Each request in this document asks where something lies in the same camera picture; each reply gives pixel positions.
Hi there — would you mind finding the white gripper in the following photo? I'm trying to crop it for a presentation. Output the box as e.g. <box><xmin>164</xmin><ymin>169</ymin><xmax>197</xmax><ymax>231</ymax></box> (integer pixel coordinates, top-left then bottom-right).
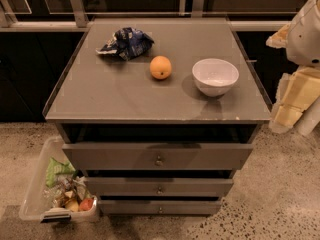
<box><xmin>266</xmin><ymin>0</ymin><xmax>320</xmax><ymax>134</ymax></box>

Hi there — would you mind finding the grey top drawer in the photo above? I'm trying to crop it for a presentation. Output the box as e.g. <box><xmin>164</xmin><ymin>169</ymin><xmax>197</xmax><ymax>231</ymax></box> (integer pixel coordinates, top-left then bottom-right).
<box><xmin>62</xmin><ymin>142</ymin><xmax>253</xmax><ymax>170</ymax></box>

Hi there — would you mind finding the grey drawer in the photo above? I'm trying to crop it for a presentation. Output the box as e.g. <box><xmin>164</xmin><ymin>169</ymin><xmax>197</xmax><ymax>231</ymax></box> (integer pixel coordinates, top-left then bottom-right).
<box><xmin>98</xmin><ymin>200</ymin><xmax>221</xmax><ymax>215</ymax></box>
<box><xmin>86</xmin><ymin>177</ymin><xmax>233</xmax><ymax>197</ymax></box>
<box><xmin>62</xmin><ymin>142</ymin><xmax>253</xmax><ymax>170</ymax></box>

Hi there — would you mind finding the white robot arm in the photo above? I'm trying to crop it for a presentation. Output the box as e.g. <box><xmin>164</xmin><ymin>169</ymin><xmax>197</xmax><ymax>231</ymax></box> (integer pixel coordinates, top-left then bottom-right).
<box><xmin>266</xmin><ymin>0</ymin><xmax>320</xmax><ymax>136</ymax></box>

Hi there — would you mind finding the grey drawer cabinet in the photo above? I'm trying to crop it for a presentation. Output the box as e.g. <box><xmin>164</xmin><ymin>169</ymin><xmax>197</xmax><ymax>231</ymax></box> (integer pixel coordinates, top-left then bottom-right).
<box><xmin>44</xmin><ymin>18</ymin><xmax>269</xmax><ymax>202</ymax></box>

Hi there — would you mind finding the grey middle drawer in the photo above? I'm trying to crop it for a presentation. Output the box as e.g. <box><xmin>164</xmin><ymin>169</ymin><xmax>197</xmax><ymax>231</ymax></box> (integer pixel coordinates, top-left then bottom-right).
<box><xmin>86</xmin><ymin>177</ymin><xmax>233</xmax><ymax>197</ymax></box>

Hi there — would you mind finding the grey bottom drawer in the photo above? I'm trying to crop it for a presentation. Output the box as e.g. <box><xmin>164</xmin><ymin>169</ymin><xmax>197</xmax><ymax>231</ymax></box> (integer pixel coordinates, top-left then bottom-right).
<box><xmin>98</xmin><ymin>200</ymin><xmax>221</xmax><ymax>215</ymax></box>

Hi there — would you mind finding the white ceramic bowl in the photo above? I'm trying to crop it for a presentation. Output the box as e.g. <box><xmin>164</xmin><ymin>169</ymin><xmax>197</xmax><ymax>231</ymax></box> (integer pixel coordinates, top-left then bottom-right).
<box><xmin>192</xmin><ymin>58</ymin><xmax>239</xmax><ymax>97</ymax></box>

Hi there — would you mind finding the orange fruit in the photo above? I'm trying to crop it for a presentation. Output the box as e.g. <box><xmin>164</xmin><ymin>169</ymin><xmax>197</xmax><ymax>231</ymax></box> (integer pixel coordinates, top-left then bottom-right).
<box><xmin>149</xmin><ymin>56</ymin><xmax>172</xmax><ymax>80</ymax></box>

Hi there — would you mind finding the crumpled blue chip bag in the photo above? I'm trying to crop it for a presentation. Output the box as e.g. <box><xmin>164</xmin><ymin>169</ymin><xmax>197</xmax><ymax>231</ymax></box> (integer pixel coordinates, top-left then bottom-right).
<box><xmin>96</xmin><ymin>27</ymin><xmax>154</xmax><ymax>61</ymax></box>

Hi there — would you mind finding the red apple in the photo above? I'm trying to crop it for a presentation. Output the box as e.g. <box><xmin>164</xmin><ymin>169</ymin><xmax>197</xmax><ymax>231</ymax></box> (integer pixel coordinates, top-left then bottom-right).
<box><xmin>79</xmin><ymin>198</ymin><xmax>94</xmax><ymax>211</ymax></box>

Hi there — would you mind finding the green snack bag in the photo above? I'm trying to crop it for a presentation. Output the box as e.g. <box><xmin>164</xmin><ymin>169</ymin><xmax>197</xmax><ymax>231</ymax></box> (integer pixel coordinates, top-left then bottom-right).
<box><xmin>45</xmin><ymin>157</ymin><xmax>75</xmax><ymax>188</ymax></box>

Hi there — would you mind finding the yellow fruit in bin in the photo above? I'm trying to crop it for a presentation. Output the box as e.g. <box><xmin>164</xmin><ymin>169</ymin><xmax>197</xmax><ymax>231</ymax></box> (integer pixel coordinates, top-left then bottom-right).
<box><xmin>65</xmin><ymin>199</ymin><xmax>79</xmax><ymax>212</ymax></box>

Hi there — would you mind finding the clear plastic bin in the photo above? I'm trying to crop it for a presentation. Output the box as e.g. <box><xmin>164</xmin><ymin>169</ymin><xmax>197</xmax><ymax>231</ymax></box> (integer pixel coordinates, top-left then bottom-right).
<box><xmin>19</xmin><ymin>136</ymin><xmax>99</xmax><ymax>223</ymax></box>

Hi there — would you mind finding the metal railing frame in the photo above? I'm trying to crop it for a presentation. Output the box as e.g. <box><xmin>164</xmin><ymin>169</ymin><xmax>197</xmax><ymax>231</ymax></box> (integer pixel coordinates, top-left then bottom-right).
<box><xmin>0</xmin><ymin>0</ymin><xmax>307</xmax><ymax>31</ymax></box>

